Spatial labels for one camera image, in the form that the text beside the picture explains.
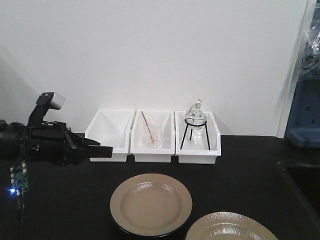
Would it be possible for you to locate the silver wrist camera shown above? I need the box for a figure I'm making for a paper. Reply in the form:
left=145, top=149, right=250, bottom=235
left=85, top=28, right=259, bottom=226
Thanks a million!
left=36, top=92, right=66, bottom=110

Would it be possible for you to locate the tan plate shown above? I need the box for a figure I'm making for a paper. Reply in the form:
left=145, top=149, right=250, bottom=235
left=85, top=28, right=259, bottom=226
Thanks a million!
left=109, top=173, right=193, bottom=237
left=185, top=211, right=277, bottom=240

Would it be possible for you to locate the clear glass beaker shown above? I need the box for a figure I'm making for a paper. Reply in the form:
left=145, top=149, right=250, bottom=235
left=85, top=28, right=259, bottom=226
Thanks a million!
left=143, top=126, right=162, bottom=149

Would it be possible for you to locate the round glass flask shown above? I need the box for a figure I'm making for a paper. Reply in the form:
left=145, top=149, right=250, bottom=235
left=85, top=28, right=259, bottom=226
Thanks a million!
left=185, top=99, right=207, bottom=130

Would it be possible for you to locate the green circuit board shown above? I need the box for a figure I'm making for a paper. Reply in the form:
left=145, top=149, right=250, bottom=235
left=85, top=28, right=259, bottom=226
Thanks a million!
left=10, top=160, right=29, bottom=196

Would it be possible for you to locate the blue pegboard drying rack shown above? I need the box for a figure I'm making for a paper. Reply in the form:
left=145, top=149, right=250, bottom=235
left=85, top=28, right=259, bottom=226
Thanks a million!
left=284, top=80, right=320, bottom=148

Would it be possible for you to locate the white bin, middle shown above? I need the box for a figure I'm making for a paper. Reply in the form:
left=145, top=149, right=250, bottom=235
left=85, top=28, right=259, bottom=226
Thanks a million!
left=130, top=109, right=175, bottom=163

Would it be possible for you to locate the white bin, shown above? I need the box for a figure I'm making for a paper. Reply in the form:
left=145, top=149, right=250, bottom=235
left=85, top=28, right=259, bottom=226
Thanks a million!
left=130, top=109, right=175, bottom=163
left=174, top=111, right=222, bottom=165
left=85, top=109, right=135, bottom=162

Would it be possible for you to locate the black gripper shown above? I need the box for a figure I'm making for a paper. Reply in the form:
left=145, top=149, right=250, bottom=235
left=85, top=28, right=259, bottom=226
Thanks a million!
left=23, top=121, right=113, bottom=167

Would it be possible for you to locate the black lab sink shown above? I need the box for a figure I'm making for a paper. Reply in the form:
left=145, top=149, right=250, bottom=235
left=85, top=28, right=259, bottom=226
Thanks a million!
left=276, top=161, right=320, bottom=228

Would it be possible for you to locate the black wire tripod stand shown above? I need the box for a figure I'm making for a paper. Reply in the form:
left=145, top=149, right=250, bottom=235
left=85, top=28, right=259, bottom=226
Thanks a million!
left=179, top=119, right=211, bottom=151

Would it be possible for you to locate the white bin, left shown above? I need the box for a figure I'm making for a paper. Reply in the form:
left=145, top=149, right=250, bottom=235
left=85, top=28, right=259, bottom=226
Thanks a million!
left=85, top=109, right=135, bottom=162

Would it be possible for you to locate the white bin, right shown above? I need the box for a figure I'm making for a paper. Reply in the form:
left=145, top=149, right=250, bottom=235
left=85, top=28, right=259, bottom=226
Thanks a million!
left=174, top=111, right=222, bottom=165

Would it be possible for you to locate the clear plastic bag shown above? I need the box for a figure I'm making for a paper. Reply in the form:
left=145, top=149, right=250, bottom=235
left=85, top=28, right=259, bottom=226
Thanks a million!
left=298, top=12, right=320, bottom=82

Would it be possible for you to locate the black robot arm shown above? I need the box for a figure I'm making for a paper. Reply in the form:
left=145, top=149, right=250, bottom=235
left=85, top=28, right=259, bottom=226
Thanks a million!
left=0, top=119, right=113, bottom=166

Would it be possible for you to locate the red glass stirring rod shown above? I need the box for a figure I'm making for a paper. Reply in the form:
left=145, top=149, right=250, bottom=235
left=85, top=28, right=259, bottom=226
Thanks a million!
left=141, top=111, right=155, bottom=143

